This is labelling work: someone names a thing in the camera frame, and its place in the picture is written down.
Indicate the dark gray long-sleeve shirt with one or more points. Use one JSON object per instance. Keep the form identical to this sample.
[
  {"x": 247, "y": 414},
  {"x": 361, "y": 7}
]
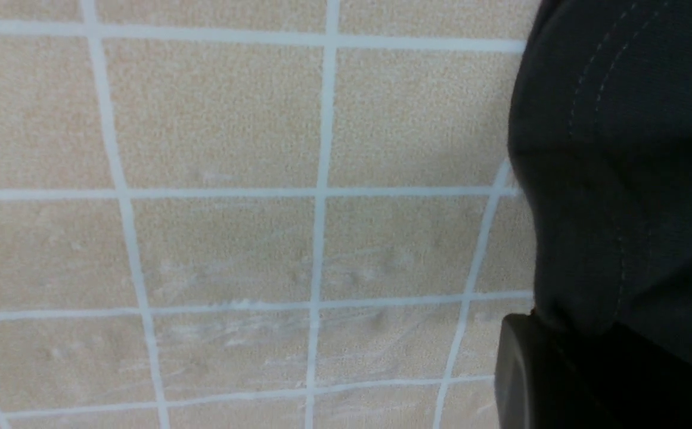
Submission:
[{"x": 600, "y": 140}]

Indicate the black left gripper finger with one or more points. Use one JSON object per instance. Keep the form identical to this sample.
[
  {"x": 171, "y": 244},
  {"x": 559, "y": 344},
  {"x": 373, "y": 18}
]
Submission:
[{"x": 546, "y": 379}]

